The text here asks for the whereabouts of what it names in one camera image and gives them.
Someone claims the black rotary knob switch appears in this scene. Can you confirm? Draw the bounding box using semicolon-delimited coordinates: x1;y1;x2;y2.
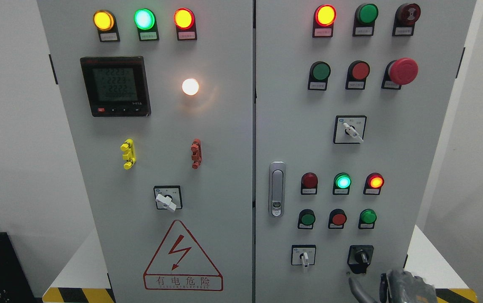
347;245;374;274

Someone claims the dark red indicator lower left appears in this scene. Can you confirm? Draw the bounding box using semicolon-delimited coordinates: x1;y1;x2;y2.
300;172;318;195

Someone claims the white glowing indicator light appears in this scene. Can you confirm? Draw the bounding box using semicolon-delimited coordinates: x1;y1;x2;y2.
181;77;200;96

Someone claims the green push button lower left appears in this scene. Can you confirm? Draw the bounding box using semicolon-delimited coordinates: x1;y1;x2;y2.
298;209;316;229

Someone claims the grey left cabinet door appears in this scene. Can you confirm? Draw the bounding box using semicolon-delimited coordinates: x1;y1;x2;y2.
37;0;253;303

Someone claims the grey cabinet door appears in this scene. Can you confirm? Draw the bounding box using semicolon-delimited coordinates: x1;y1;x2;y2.
37;0;253;303
254;0;476;303

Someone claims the green lit indicator lower middle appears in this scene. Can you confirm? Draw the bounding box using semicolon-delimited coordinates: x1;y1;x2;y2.
333;172;351;195

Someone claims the green push button second row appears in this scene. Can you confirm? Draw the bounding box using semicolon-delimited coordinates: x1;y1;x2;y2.
307;61;331;91

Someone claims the red push button lower middle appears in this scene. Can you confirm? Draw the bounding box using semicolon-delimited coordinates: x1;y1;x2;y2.
328;209;347;229

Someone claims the grey right cabinet door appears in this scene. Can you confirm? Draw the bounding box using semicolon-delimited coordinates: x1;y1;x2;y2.
254;0;476;303

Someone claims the red electric hazard warning sticker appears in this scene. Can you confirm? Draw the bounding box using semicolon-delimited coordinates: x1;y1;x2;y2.
143;219;223;291

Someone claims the red indicator lower right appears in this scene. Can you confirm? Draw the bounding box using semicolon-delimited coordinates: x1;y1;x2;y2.
363;173;384;195

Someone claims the black digital power meter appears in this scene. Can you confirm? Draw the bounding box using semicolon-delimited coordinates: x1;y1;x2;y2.
80;56;151;117

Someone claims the red push button second row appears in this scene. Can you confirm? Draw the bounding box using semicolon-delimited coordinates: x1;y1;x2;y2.
345;60;370;90

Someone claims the green illuminated button lower right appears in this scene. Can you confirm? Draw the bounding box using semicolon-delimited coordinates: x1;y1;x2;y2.
358;209;377;229

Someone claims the red indicator light top left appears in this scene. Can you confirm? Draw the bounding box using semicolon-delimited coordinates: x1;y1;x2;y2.
173;8;197;41

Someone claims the red lit indicator top right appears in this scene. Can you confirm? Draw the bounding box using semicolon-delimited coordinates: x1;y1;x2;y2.
312;4;337;38

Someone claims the green indicator light top left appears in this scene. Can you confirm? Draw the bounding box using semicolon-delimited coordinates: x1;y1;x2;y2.
133;8;159;41

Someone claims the red emergency stop mushroom button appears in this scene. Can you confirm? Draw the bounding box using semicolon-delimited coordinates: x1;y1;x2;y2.
381;57;419;90

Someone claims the green button top right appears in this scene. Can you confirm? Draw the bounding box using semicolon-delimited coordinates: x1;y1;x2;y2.
352;3;379;37

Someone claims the yellow indicator light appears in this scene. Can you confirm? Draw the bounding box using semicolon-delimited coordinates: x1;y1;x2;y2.
93;10;120;42

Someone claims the white platform with hazard stripes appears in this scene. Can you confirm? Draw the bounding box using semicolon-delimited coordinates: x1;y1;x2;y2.
38;227;478;303

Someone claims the dark red buzzer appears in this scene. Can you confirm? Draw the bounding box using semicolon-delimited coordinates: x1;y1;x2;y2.
392;3;422;37

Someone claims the silver door latch handle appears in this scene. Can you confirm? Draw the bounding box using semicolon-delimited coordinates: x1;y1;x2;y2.
268;161;286;218

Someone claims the white selector switch left door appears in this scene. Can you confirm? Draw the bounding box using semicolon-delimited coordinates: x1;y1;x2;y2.
153;185;183;213

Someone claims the white selector switch upper right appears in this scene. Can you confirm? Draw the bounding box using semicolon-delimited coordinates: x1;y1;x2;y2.
333;115;368;144

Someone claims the white selector switch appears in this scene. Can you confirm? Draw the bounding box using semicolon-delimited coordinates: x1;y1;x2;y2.
290;245;316;268
333;115;368;144

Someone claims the white selector switch bottom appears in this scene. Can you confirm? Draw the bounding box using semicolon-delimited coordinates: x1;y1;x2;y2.
290;245;316;268

